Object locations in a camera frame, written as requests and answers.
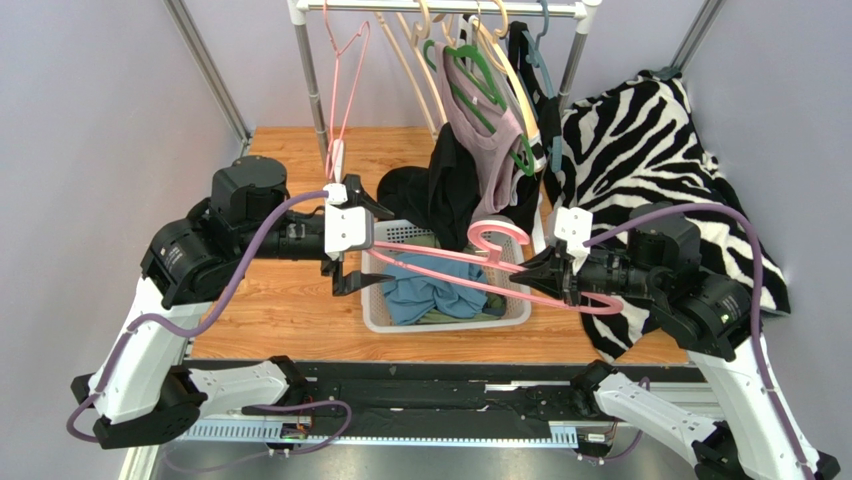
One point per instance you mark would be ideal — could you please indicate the zebra print blanket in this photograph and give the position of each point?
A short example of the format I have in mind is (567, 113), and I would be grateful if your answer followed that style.
(637, 144)

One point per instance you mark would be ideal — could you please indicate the beige wooden hanger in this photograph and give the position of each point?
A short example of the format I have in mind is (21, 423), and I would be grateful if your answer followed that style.
(412, 66)

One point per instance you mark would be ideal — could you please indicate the white plastic laundry basket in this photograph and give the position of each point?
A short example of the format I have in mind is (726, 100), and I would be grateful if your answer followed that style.
(377, 318)

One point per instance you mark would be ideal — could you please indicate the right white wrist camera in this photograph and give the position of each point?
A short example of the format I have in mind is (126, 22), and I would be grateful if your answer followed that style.
(573, 227)

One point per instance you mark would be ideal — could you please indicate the blue tank top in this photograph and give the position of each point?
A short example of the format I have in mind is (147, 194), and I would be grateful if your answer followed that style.
(411, 295)

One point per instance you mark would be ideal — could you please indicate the black tank top on right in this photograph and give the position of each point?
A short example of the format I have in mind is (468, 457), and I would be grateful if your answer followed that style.
(526, 189)

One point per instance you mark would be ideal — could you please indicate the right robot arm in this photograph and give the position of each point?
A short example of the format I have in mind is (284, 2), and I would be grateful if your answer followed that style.
(711, 316)

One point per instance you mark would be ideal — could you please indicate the mauve tank top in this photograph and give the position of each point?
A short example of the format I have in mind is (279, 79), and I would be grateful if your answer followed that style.
(495, 185)

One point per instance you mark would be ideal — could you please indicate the green hanger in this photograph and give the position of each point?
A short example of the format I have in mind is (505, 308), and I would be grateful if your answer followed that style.
(452, 85)

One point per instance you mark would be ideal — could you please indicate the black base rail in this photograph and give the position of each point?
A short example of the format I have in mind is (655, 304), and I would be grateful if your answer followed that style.
(444, 400)

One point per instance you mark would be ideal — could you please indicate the thick pink plastic hanger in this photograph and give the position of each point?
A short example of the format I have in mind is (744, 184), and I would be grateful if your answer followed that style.
(492, 260)

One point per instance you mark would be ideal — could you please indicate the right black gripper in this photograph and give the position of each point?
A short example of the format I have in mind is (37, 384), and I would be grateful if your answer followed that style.
(569, 278)

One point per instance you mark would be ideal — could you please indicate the grey-blue hanger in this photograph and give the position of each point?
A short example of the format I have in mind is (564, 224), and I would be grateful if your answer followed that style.
(548, 114)

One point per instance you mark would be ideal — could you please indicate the thin pink wire hanger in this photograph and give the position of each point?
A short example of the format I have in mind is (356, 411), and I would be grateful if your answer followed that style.
(342, 99)

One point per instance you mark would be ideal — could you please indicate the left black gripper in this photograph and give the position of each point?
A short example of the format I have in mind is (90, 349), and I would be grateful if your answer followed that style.
(344, 283)

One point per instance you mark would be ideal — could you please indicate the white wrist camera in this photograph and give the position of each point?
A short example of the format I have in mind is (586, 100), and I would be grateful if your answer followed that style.
(573, 227)
(349, 229)

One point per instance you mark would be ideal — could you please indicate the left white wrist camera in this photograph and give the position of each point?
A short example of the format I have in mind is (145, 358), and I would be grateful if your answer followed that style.
(349, 229)

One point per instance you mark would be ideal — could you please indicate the metal clothes rack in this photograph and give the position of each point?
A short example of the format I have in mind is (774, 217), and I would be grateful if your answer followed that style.
(416, 18)

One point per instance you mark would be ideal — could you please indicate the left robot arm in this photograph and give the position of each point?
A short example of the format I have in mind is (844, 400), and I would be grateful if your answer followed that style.
(142, 394)

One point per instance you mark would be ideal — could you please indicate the green tank top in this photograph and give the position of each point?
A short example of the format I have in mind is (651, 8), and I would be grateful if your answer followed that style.
(492, 306)

